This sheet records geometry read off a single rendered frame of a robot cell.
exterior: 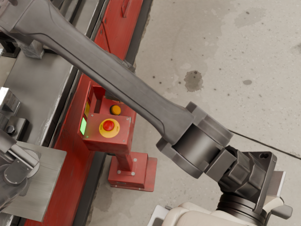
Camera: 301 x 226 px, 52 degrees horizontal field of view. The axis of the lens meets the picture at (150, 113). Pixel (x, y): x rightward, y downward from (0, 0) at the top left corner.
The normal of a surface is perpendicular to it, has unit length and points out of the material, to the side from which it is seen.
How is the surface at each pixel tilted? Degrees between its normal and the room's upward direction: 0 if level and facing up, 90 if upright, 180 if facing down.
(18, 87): 0
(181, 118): 41
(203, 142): 26
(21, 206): 0
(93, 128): 0
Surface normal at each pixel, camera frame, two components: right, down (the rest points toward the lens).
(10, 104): 0.97, 0.19
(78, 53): 0.18, 0.23
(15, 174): 0.67, -0.65
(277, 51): -0.03, -0.43
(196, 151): -0.04, 0.06
